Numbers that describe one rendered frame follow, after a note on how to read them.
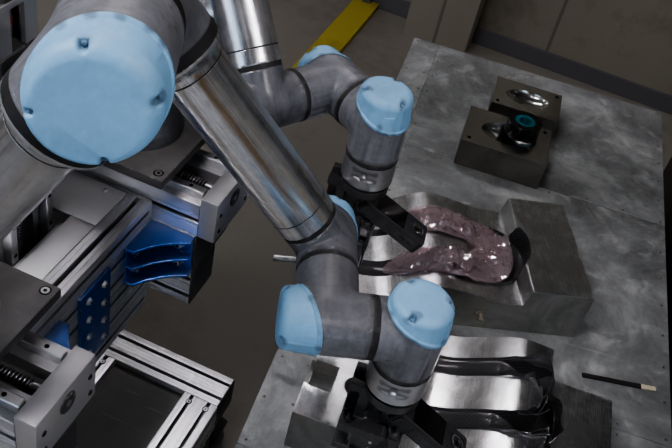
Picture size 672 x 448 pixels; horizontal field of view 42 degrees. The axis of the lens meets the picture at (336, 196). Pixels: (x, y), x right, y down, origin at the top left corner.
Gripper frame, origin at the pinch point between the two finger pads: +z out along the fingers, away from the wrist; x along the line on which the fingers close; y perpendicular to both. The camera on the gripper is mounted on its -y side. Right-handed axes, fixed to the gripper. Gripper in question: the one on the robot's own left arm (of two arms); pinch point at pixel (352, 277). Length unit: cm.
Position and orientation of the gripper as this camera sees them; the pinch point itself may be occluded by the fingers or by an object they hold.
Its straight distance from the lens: 138.3
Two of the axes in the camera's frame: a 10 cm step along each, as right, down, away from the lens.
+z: -1.8, 7.5, 6.4
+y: -9.5, -3.1, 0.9
